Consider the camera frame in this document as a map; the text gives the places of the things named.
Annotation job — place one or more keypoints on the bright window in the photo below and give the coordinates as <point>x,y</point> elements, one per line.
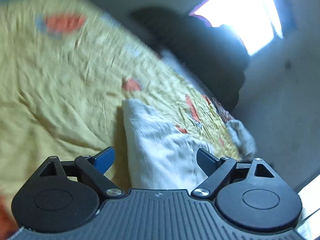
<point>255,22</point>

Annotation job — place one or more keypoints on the white textured pants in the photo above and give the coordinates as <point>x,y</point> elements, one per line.
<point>160,157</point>

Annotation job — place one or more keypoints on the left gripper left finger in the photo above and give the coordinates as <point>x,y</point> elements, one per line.
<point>103,160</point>

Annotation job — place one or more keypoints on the dark green headboard cushion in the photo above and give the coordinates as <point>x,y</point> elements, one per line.
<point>214,54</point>

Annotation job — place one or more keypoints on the grey white cloth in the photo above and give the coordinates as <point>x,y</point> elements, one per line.
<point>243,140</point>

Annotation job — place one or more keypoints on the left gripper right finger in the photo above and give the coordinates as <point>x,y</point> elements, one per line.
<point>207,162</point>

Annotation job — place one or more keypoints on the yellow floral quilt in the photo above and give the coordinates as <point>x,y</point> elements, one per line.
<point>66,67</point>

